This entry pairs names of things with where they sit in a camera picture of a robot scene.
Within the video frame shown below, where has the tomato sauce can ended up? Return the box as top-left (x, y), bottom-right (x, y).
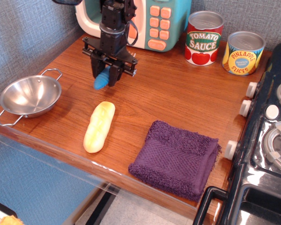
top-left (185, 11), bottom-right (224, 66)

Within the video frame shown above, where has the white stove knob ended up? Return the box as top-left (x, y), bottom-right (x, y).
top-left (239, 100), bottom-right (251, 117)
top-left (224, 140), bottom-right (238, 160)
top-left (246, 82), bottom-right (258, 98)

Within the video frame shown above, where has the black oven door handle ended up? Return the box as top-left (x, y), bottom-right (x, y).
top-left (193, 186), bottom-right (229, 225)

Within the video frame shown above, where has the blue handled metal fork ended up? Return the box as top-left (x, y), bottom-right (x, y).
top-left (93, 49), bottom-right (138, 90)

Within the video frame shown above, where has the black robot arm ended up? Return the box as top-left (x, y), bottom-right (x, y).
top-left (82, 0), bottom-right (138, 90)

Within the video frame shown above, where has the black toy stove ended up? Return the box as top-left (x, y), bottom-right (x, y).
top-left (192, 40), bottom-right (281, 225)

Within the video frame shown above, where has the pineapple slices can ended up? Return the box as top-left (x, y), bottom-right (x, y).
top-left (222, 31), bottom-right (266, 76)

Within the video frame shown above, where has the purple folded cloth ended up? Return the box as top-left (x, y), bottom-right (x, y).
top-left (128, 120), bottom-right (221, 202)

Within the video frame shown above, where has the yellow toy bread loaf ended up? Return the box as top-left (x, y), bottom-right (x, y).
top-left (83, 101), bottom-right (115, 153)

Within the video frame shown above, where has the white stove knob middle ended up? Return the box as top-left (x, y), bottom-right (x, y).
top-left (239, 100), bottom-right (251, 117)

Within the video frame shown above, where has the teal toy microwave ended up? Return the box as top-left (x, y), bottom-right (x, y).
top-left (75, 0), bottom-right (192, 52)

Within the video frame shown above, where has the silver metal bowl with handles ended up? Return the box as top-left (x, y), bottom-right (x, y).
top-left (0, 68), bottom-right (63, 127)

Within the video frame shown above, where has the yellow object at corner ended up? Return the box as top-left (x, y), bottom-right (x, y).
top-left (0, 215), bottom-right (24, 225)

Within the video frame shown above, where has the white stove knob top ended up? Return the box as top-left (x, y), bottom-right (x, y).
top-left (246, 82), bottom-right (258, 98)

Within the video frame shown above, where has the white stove knob bottom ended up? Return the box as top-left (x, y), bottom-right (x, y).
top-left (224, 140), bottom-right (238, 160)

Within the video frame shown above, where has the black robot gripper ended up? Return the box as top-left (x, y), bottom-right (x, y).
top-left (82, 24), bottom-right (138, 87)

